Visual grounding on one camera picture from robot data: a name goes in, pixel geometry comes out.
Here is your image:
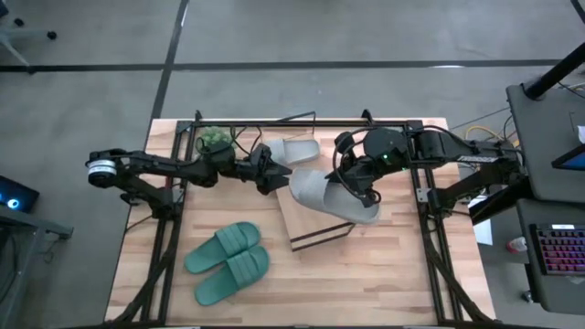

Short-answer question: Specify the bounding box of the black device with blue light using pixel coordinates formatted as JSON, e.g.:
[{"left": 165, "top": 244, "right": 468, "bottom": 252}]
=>
[{"left": 0, "top": 175, "right": 40, "bottom": 214}]

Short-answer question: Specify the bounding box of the grey side stand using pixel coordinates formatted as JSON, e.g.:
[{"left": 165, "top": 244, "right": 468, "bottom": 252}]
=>
[{"left": 0, "top": 205, "right": 75, "bottom": 329}]

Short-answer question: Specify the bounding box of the green plant in white pot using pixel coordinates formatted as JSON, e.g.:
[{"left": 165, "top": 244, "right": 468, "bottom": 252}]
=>
[{"left": 197, "top": 125, "right": 237, "bottom": 159}]

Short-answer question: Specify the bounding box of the grey desk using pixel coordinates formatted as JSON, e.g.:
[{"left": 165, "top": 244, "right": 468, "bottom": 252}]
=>
[{"left": 505, "top": 83, "right": 585, "bottom": 316}]

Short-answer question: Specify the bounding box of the grey rubber slide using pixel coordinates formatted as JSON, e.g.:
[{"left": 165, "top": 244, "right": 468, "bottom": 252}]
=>
[
  {"left": 263, "top": 138, "right": 322, "bottom": 166},
  {"left": 288, "top": 167, "right": 382, "bottom": 226}
]

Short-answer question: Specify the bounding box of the dark laptop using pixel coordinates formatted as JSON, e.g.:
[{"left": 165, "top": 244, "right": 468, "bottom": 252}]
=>
[{"left": 550, "top": 143, "right": 585, "bottom": 172}]

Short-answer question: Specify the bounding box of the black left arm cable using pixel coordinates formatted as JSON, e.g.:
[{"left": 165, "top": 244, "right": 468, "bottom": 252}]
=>
[{"left": 228, "top": 126, "right": 264, "bottom": 159}]

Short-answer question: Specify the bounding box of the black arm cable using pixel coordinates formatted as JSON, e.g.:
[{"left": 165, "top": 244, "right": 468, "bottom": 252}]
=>
[
  {"left": 228, "top": 126, "right": 264, "bottom": 159},
  {"left": 331, "top": 127, "right": 381, "bottom": 185}
]

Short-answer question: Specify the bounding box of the green rubber slide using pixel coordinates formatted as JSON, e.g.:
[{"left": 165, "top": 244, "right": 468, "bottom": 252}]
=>
[
  {"left": 194, "top": 245, "right": 271, "bottom": 307},
  {"left": 184, "top": 221, "right": 262, "bottom": 275}
]

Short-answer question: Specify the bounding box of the backlit keyboard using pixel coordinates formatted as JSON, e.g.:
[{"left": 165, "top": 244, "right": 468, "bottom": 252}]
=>
[{"left": 528, "top": 223, "right": 585, "bottom": 277}]

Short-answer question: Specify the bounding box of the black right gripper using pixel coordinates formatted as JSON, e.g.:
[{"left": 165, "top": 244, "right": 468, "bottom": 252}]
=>
[{"left": 325, "top": 154, "right": 383, "bottom": 207}]

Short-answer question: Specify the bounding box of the red and white bottle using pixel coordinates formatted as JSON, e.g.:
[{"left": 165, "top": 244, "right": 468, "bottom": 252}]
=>
[{"left": 505, "top": 236, "right": 528, "bottom": 254}]

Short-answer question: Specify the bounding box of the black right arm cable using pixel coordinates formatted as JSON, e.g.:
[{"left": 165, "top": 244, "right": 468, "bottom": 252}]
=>
[{"left": 331, "top": 127, "right": 381, "bottom": 185}]

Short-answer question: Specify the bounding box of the wooden shelf with black frame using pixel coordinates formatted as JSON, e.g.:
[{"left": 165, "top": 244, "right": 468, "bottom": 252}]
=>
[{"left": 273, "top": 180, "right": 358, "bottom": 253}]

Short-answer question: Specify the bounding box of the white paper sheet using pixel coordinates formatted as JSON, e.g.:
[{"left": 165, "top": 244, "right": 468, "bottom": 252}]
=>
[{"left": 467, "top": 195, "right": 495, "bottom": 247}]

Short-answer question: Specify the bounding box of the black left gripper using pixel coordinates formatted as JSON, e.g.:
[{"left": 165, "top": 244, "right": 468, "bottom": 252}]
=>
[{"left": 236, "top": 154, "right": 293, "bottom": 194}]

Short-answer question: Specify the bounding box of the grey office chair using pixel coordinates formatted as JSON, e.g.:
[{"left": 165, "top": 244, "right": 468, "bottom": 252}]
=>
[{"left": 0, "top": 0, "right": 59, "bottom": 69}]

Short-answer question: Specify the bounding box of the yellow cable by desk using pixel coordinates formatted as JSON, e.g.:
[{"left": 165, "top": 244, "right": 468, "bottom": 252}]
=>
[{"left": 464, "top": 124, "right": 505, "bottom": 142}]

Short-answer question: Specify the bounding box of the black pole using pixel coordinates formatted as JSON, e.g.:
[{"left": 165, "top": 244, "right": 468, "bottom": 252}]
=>
[{"left": 522, "top": 42, "right": 585, "bottom": 100}]

